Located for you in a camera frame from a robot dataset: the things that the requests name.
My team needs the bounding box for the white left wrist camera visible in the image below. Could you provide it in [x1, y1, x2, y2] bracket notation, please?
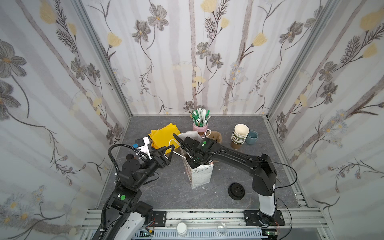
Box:
[133, 137, 152, 162]

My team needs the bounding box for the brown bottle black cap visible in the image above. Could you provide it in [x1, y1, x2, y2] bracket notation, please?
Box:
[126, 154, 135, 161]

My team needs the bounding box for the pink cup with straws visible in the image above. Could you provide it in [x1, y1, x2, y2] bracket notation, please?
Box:
[191, 108, 211, 136]

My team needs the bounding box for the yellow paper napkin stack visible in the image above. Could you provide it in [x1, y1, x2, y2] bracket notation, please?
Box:
[149, 123, 181, 150]

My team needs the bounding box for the clear glass cup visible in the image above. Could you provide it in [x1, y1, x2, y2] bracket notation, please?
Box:
[217, 222, 228, 236]

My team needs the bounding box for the white paper takeout bag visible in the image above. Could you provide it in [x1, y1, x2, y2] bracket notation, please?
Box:
[173, 131, 214, 189]

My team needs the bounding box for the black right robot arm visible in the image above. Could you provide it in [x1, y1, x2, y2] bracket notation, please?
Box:
[173, 134, 277, 228]

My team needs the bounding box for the brown pulp carrier stack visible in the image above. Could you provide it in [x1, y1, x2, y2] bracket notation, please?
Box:
[208, 131, 223, 144]

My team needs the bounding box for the stack of paper cups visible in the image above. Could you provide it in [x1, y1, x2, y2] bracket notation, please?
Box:
[231, 124, 250, 150]

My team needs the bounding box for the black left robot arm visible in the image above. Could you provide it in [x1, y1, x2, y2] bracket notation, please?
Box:
[92, 144, 175, 240]

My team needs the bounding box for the white perforated cable tray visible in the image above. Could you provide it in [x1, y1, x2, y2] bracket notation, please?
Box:
[89, 229, 268, 240]

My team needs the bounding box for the teal ceramic cup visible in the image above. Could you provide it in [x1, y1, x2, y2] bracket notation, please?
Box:
[246, 131, 259, 145]

